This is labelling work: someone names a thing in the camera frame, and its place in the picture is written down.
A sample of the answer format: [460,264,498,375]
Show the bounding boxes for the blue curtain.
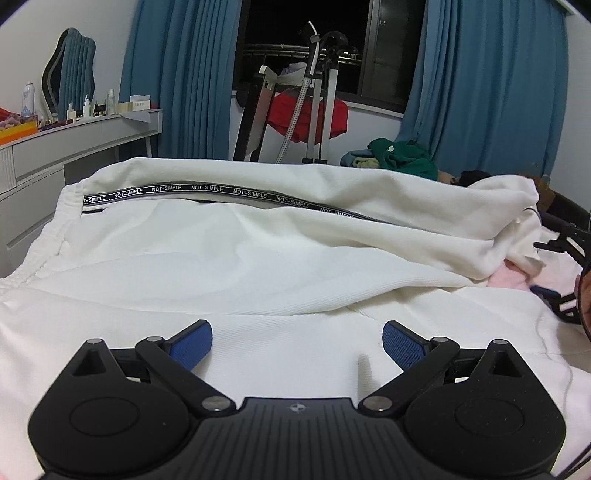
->
[399,0,568,178]
[119,0,252,161]

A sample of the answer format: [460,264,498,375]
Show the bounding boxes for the green clothes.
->
[367,137,439,181]

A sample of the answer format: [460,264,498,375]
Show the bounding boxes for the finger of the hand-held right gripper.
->
[530,285,580,324]
[532,224,591,265]

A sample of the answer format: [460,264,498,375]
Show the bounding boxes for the white dressing table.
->
[0,108,163,278]

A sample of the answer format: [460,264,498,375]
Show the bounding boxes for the wavy white-framed mirror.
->
[42,28,98,121]

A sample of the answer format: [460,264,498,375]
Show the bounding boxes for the metal clothes rail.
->
[242,42,363,63]

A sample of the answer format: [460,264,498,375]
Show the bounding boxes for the blue cloth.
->
[341,148,375,168]

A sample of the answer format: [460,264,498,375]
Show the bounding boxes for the black sofa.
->
[538,191,591,232]

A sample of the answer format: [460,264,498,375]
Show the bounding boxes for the black folded stand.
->
[233,65,280,162]

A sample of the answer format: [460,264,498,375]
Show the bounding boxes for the cream tissue box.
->
[117,95,152,113]

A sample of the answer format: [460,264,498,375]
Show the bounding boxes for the dark window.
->
[233,0,428,112]

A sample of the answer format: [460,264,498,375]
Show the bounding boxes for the brown paper bag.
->
[522,173,555,217]

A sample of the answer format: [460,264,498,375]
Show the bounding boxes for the red cloth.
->
[268,91,349,143]

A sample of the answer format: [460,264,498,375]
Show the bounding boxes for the pale lilac garment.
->
[279,62,308,86]

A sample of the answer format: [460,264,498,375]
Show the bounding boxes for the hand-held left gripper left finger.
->
[69,319,237,415]

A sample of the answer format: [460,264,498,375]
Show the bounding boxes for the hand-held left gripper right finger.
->
[358,320,525,414]

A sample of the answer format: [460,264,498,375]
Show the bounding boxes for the pastel tie-dye bed blanket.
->
[0,217,591,480]

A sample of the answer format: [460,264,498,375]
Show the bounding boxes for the black clothes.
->
[457,170,492,188]

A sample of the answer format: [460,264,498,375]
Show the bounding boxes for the orange tray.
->
[0,108,38,145]

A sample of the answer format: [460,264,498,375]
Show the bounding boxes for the row of cosmetic bottles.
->
[66,89,117,121]

